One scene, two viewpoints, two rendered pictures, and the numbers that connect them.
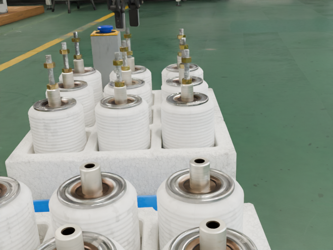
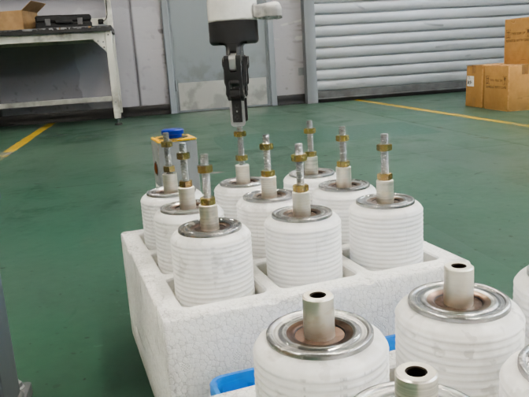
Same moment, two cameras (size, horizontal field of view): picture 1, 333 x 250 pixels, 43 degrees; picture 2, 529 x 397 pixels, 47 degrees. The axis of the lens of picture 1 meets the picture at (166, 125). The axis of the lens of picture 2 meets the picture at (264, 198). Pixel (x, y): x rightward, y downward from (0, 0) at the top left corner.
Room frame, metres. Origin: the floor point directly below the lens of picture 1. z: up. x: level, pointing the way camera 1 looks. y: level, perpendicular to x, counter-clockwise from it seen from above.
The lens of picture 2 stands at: (0.05, 0.36, 0.44)
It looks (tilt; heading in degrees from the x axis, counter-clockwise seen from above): 13 degrees down; 341
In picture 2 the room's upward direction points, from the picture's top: 4 degrees counter-clockwise
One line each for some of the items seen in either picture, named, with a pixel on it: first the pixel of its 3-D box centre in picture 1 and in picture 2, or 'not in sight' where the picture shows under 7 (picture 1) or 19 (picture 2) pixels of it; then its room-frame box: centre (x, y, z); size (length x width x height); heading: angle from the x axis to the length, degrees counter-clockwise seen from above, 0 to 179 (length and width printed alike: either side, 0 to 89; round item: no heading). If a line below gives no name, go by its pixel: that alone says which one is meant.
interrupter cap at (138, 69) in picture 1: (130, 70); (243, 183); (0.96, 0.08, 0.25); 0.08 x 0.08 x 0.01
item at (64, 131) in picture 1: (61, 151); (216, 300); (0.72, 0.20, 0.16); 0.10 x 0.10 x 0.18
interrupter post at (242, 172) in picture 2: (129, 64); (242, 174); (0.96, 0.08, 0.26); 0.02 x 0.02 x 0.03
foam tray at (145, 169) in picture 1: (132, 156); (275, 302); (0.84, 0.08, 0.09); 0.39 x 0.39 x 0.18; 89
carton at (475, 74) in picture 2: not in sight; (492, 84); (3.73, -2.76, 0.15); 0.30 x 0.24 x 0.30; 80
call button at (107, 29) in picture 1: (105, 30); (172, 134); (1.13, 0.15, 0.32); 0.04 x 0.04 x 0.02
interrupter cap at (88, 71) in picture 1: (79, 72); (171, 191); (0.96, 0.19, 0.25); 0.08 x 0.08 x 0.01
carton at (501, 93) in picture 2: not in sight; (512, 87); (3.42, -2.66, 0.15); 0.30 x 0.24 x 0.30; 170
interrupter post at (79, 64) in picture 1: (79, 66); (170, 183); (0.96, 0.19, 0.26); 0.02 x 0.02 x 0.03
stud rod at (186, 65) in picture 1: (186, 71); (384, 162); (0.72, -0.04, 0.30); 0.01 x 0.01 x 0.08
